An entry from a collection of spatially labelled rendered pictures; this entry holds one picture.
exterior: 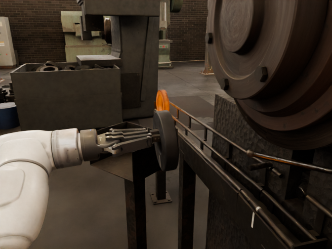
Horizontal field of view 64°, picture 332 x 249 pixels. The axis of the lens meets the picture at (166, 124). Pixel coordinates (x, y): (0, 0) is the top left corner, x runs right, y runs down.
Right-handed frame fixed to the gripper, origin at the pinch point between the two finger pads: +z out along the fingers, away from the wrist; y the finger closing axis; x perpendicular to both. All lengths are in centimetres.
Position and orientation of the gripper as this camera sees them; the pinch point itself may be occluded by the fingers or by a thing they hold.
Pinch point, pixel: (163, 134)
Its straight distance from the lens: 67.7
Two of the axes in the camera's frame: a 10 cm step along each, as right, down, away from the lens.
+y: 2.4, 3.2, -9.2
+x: -0.5, -9.4, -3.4
